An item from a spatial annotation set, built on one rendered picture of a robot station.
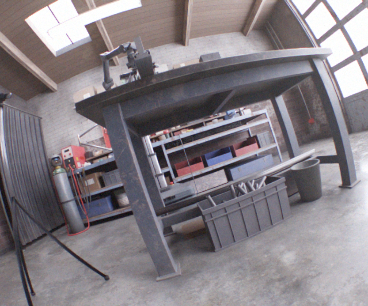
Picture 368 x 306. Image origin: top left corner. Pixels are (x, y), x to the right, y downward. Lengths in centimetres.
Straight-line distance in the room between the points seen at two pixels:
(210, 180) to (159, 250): 183
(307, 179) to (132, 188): 97
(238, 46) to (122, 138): 372
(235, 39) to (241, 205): 380
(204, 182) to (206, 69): 192
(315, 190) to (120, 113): 116
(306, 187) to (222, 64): 86
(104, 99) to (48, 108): 345
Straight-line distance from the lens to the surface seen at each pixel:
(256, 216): 103
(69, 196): 269
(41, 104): 440
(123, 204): 271
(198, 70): 84
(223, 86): 93
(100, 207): 278
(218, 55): 364
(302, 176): 122
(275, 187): 106
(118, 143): 83
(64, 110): 399
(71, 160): 309
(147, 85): 81
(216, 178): 260
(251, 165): 278
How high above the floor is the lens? 51
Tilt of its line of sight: 2 degrees up
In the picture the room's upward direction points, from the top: 18 degrees counter-clockwise
